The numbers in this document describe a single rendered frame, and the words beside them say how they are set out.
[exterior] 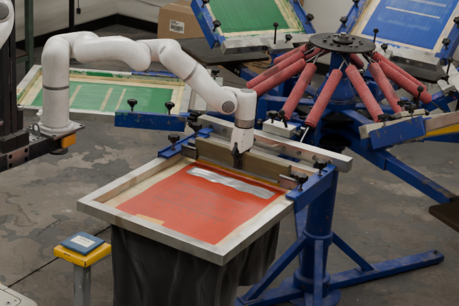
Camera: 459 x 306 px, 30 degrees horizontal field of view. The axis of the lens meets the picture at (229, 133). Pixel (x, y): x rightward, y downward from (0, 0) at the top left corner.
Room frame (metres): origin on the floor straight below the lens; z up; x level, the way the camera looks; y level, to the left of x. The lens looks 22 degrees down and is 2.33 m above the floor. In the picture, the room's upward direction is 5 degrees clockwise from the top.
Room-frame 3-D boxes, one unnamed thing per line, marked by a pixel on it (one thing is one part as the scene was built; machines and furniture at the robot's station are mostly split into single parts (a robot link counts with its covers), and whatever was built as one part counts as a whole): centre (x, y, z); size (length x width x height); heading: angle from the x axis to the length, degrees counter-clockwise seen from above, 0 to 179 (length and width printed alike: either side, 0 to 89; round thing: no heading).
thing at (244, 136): (2.96, -0.05, 1.12); 0.10 x 0.07 x 0.11; 151
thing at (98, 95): (3.69, 0.44, 1.05); 1.08 x 0.61 x 0.23; 91
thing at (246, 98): (2.97, -0.01, 1.25); 0.15 x 0.10 x 0.11; 98
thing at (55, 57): (2.88, 0.63, 1.37); 0.13 x 0.10 x 0.16; 8
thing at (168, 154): (3.13, 0.17, 0.98); 0.30 x 0.05 x 0.07; 151
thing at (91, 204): (2.78, 0.05, 0.97); 0.79 x 0.58 x 0.04; 151
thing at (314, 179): (2.86, -0.31, 0.98); 0.30 x 0.05 x 0.07; 151
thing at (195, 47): (4.28, -0.13, 0.91); 1.34 x 0.40 x 0.08; 31
